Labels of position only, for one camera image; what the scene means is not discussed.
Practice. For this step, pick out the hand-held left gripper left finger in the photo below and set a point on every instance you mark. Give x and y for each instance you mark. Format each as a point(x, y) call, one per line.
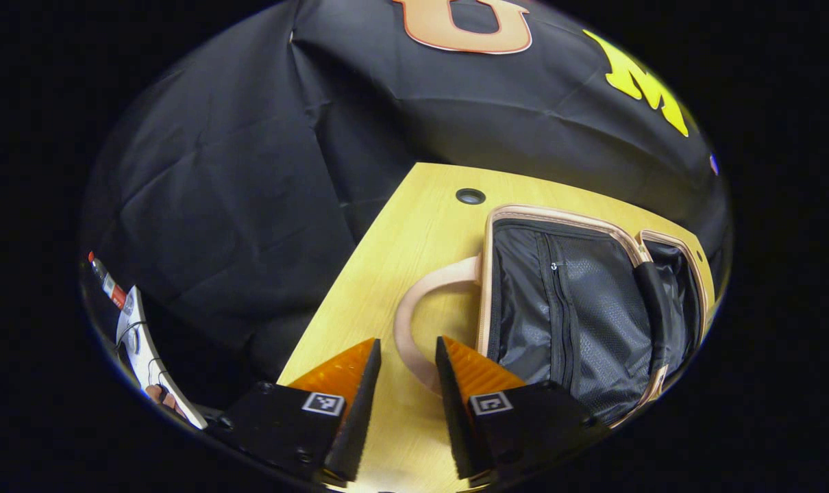
point(363, 411)

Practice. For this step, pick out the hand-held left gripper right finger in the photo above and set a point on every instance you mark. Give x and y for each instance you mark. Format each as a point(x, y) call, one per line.
point(455, 424)

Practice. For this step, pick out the beige pink suitcase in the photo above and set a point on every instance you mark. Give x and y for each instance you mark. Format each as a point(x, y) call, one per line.
point(592, 329)

